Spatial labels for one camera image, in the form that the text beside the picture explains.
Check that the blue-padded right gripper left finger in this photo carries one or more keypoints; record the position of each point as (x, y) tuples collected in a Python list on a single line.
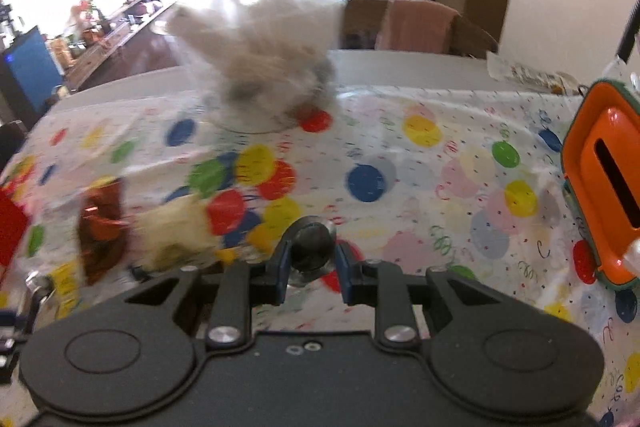
[(235, 292)]

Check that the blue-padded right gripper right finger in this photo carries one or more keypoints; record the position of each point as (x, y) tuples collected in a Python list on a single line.
[(382, 286)]

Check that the small black round jelly cup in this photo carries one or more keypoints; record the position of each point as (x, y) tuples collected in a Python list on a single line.
[(310, 244)]

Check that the cream white snack bag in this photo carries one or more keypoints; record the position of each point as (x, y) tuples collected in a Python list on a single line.
[(174, 233)]

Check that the dark red foil snack bag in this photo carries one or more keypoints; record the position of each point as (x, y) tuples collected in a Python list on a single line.
[(102, 231)]

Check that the yellow cartoon snack packet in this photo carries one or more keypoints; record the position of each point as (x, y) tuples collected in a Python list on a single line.
[(67, 281)]

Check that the colourful balloon tablecloth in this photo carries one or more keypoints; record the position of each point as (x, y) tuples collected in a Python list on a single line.
[(469, 181)]

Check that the red cardboard box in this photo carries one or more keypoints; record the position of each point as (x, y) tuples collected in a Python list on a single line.
[(13, 224)]

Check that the clear plastic jar with bags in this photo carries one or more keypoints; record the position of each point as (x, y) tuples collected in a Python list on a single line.
[(259, 66)]

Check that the pink cloth on chair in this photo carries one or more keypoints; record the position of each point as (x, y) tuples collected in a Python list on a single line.
[(423, 26)]

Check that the orange tissue box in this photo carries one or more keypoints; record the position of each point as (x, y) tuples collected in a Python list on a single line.
[(600, 162)]

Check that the long wooden TV console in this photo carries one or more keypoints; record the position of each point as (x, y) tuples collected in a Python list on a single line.
[(132, 42)]

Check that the blue-fronted black cabinet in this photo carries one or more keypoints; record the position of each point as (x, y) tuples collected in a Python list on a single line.
[(29, 77)]

